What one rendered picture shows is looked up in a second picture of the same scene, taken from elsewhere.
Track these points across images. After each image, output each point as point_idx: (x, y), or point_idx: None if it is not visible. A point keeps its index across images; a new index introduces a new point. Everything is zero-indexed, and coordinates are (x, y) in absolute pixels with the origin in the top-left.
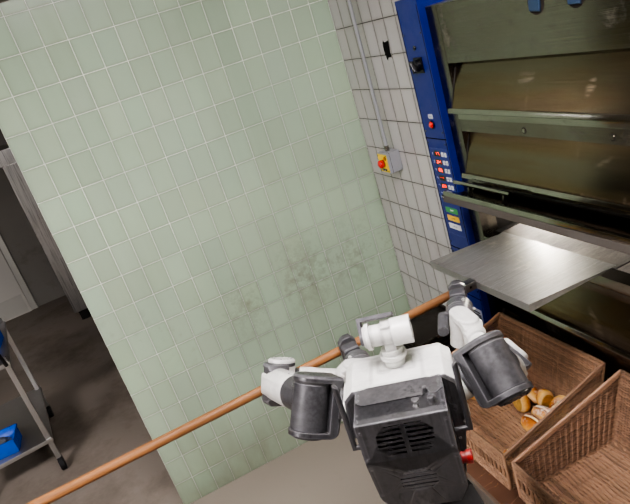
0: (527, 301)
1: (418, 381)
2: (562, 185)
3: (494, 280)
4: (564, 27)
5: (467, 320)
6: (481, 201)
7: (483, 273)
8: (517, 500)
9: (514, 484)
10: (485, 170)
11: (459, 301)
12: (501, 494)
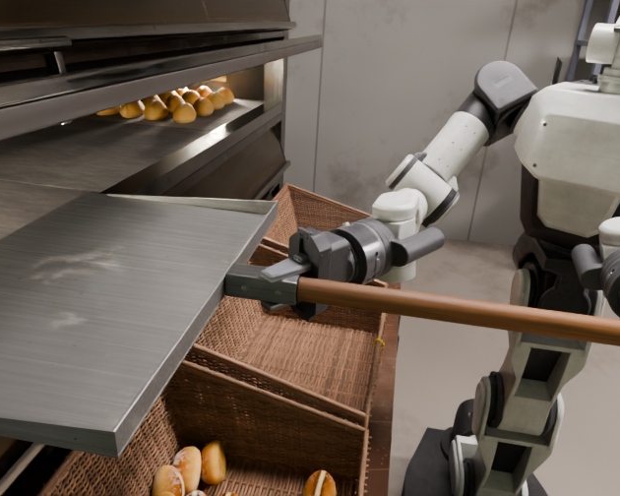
0: (249, 222)
1: (596, 85)
2: (88, 14)
3: (184, 274)
4: None
5: (405, 193)
6: (52, 78)
7: (150, 300)
8: (367, 466)
9: (352, 474)
10: None
11: (359, 222)
12: (375, 487)
